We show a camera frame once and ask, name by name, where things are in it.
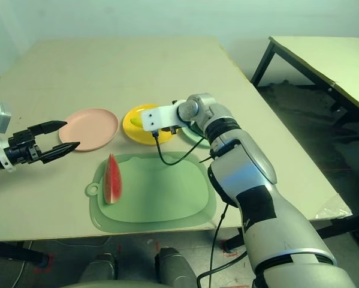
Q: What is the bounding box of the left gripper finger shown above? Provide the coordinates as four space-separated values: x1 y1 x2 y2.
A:
28 121 68 136
40 142 80 164

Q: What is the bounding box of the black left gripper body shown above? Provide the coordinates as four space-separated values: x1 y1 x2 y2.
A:
4 130 44 166

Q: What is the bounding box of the red watermelon slice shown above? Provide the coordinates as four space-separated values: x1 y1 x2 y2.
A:
103 153 123 205

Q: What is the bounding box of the mint green round plate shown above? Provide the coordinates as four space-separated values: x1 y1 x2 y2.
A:
179 124 212 148

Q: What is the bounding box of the yellow round plate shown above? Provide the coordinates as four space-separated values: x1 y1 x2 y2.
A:
122 104 174 146

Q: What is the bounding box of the pink round plate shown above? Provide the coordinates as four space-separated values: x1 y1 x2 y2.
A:
58 108 119 152

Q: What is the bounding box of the green silicone cutting mat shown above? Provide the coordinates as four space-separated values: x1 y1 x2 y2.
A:
86 152 218 233

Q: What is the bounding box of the grey robot left leg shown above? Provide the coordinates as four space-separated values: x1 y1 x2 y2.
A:
79 253 119 283

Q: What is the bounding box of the grey robot leg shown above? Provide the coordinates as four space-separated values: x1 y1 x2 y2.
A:
154 246 198 288
79 253 119 283

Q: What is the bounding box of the grey robot right leg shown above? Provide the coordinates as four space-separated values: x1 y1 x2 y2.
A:
154 246 198 288

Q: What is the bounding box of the pale robot torso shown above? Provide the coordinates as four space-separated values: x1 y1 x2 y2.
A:
61 280 168 288

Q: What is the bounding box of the clear plastic sheet scrap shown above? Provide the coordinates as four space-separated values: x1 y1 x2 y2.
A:
315 193 354 221

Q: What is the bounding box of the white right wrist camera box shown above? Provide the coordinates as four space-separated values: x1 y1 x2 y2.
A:
140 104 183 133

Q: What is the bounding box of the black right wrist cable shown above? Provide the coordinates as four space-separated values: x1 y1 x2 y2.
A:
153 134 249 288

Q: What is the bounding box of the black table leg frame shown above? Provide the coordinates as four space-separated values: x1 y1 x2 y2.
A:
222 215 359 253
0 241 50 268

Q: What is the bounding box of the beige side table black frame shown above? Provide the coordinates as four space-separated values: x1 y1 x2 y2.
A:
251 35 359 130

